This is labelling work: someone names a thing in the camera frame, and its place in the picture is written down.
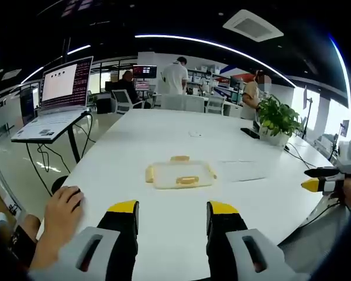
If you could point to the dark monitor screen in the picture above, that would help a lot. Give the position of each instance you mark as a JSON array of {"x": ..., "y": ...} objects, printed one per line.
[{"x": 27, "y": 104}]

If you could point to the silver open laptop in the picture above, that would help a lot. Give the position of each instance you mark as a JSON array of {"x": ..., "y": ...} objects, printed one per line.
[{"x": 61, "y": 93}]

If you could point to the black round object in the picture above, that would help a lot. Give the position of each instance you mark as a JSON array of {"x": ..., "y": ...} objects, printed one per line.
[{"x": 59, "y": 183}]

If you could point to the person's leg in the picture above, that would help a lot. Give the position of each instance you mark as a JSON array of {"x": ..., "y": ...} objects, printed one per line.
[{"x": 24, "y": 234}]

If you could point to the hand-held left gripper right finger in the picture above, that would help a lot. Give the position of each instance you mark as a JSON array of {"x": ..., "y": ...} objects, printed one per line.
[{"x": 237, "y": 248}]

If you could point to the clear container with yellow latches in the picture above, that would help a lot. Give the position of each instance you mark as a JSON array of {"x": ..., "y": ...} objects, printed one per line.
[{"x": 181, "y": 174}]

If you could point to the black phone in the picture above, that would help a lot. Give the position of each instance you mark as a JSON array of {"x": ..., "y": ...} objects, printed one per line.
[{"x": 250, "y": 133}]

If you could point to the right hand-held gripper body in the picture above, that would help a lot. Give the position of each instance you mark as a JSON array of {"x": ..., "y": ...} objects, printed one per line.
[{"x": 349, "y": 158}]

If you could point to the white office chair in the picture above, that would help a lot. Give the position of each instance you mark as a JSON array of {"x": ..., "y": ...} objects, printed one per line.
[
  {"x": 124, "y": 99},
  {"x": 216, "y": 104},
  {"x": 182, "y": 102}
]

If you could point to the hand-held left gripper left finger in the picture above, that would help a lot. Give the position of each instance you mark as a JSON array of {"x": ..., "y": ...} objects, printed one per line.
[{"x": 105, "y": 246}]

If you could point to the wall screen with red picture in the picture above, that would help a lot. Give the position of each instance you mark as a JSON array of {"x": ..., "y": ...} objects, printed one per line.
[{"x": 145, "y": 71}]

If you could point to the black tripod stand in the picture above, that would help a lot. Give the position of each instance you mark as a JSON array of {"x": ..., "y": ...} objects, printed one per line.
[{"x": 307, "y": 111}]

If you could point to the white paper sheet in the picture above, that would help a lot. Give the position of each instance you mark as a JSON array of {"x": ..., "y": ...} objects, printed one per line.
[{"x": 241, "y": 171}]

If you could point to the ceiling air vent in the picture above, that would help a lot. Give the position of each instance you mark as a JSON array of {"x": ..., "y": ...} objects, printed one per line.
[{"x": 253, "y": 25}]

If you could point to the background storage shelves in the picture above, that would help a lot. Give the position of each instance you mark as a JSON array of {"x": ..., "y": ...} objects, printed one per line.
[{"x": 210, "y": 80}]

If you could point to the black laptop stand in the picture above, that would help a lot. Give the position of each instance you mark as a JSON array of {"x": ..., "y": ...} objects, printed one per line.
[{"x": 73, "y": 137}]

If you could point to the short ceiling light strip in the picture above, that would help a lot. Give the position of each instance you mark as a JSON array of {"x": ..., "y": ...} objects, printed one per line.
[{"x": 76, "y": 49}]

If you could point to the green potted plant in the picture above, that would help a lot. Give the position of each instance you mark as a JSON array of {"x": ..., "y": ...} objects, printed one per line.
[{"x": 276, "y": 117}]

